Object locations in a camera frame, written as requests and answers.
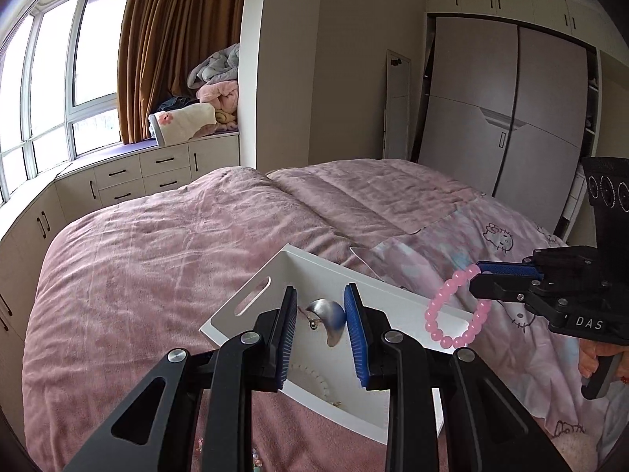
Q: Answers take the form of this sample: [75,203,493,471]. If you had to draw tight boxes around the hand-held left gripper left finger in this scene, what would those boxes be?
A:
[63,285,300,472]

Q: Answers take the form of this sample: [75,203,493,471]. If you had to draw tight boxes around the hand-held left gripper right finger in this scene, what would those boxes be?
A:
[344,282,573,472]

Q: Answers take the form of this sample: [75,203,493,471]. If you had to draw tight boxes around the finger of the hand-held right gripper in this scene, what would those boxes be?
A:
[468,272,539,304]
[475,258,544,278]

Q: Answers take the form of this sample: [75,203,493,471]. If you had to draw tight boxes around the pink bead bracelet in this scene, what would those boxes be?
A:
[424,264,493,350]

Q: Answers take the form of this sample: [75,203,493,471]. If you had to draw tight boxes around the white tray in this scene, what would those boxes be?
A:
[199,243,473,446]

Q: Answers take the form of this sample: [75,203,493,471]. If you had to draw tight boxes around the person's right hand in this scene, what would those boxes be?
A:
[577,340,629,385]

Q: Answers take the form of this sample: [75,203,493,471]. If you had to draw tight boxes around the silver crescent earring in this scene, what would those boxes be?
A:
[303,298,348,348]

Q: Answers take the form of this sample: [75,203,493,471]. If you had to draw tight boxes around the cartoon cat printed duvet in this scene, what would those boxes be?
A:
[351,195,629,472]

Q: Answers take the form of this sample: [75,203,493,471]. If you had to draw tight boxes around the pink fleece blanket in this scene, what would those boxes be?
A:
[22,159,492,472]

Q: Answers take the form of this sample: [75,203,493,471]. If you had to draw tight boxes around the grey sliding door wardrobe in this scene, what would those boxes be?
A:
[417,12,599,237]

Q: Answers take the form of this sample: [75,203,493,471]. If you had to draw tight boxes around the cream window seat cabinets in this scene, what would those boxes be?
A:
[0,130,241,350]

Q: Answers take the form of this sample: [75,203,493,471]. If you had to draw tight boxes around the purple seat cushion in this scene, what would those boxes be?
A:
[73,127,241,159]

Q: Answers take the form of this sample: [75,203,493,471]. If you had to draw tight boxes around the pink folded blanket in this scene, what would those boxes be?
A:
[195,81,241,127]

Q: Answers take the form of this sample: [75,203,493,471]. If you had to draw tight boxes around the cream overhead cabinets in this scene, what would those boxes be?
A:
[427,0,621,52]

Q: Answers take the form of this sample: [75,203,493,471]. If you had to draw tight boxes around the grey folded blanket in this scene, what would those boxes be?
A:
[187,42,241,90]

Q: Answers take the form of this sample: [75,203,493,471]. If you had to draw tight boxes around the brown curtain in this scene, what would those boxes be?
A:
[117,0,252,147]

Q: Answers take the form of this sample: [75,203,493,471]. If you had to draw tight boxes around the white framed window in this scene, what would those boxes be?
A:
[0,0,132,207]

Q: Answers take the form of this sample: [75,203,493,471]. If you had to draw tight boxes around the white pearl bracelet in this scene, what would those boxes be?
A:
[289,363,346,410]

